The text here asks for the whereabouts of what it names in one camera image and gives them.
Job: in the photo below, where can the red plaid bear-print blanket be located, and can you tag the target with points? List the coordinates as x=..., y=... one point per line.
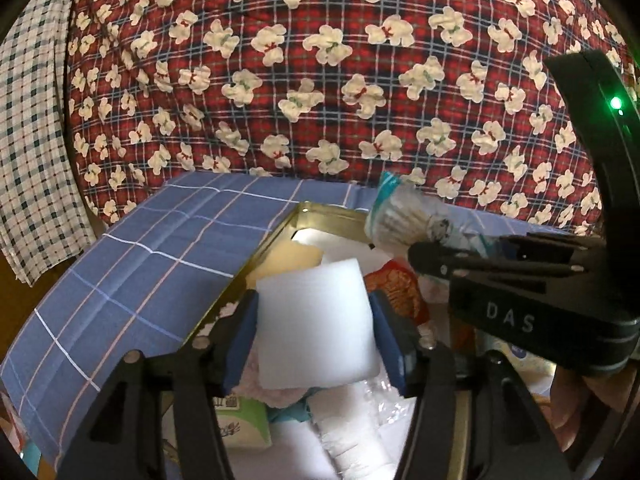
x=300, y=85

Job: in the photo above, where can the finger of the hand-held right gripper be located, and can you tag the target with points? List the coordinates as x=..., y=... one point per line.
x=550, y=242
x=450, y=260

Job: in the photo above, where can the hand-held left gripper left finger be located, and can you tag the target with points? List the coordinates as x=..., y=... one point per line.
x=240, y=340

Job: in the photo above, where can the cotton swab bag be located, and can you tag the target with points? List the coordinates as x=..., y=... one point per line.
x=400, y=215

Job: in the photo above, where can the yellow dotted tissue pack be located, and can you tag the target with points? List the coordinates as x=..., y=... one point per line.
x=530, y=375

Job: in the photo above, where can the white gauze roll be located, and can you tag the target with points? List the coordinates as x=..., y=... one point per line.
x=350, y=440

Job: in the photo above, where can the person's right hand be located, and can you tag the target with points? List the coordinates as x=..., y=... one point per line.
x=575, y=410

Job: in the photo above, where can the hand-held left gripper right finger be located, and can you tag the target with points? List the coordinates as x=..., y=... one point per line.
x=387, y=340

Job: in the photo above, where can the white checkered cloth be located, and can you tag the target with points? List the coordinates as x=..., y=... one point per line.
x=35, y=135

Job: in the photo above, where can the blue plaid bed sheet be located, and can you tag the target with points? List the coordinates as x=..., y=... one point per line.
x=125, y=285

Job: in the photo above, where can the green tissue pack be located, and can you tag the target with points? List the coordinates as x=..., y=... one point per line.
x=240, y=425

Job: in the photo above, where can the pink fluffy puff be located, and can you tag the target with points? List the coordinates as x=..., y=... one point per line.
x=280, y=397

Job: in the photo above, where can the white sponge block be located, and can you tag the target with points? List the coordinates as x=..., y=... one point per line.
x=315, y=320

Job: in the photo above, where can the gold rectangular tin box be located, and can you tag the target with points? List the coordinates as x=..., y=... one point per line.
x=325, y=208

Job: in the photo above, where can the teal cloth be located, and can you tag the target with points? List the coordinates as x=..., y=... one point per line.
x=292, y=412

